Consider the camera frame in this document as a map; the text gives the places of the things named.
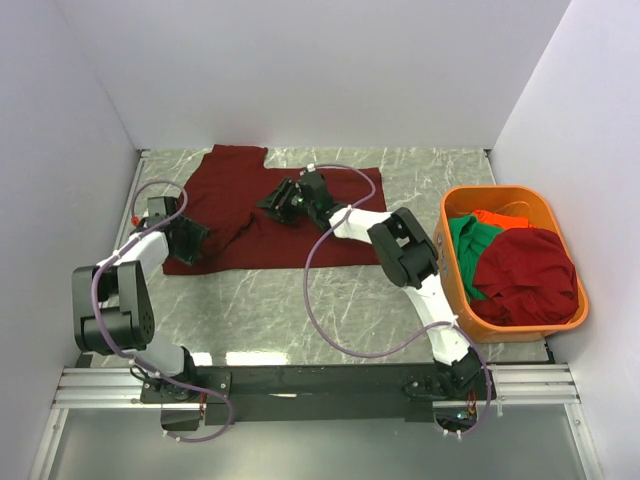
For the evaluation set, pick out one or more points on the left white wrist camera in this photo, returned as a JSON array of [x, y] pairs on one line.
[[139, 223]]

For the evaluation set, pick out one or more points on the green t-shirt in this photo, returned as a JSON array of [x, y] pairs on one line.
[[470, 239]]

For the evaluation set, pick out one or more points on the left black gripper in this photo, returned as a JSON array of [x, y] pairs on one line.
[[196, 235]]

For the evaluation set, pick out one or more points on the orange plastic basket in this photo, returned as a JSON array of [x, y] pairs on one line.
[[506, 200]]

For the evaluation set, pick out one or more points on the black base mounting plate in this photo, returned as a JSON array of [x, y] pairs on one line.
[[407, 391]]

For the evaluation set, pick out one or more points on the red t-shirt in basket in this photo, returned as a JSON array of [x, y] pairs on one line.
[[528, 280]]

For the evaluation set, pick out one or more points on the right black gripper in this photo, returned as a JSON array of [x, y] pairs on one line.
[[280, 213]]

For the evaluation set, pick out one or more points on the dark red t-shirt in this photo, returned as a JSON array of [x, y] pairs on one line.
[[222, 196]]

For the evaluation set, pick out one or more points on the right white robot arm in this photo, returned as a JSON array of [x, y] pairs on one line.
[[408, 258]]

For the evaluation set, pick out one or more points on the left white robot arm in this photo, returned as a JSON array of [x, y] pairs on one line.
[[112, 309]]

